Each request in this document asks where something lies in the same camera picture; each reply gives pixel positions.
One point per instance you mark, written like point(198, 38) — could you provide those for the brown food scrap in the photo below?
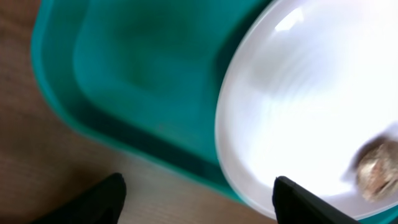
point(376, 169)

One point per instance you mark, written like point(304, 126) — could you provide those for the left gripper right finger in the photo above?
point(294, 204)

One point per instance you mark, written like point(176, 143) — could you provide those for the teal serving tray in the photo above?
point(143, 75)

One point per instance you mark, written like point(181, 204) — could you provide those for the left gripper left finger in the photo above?
point(101, 204)

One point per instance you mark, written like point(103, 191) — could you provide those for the pink round plate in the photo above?
point(311, 84)

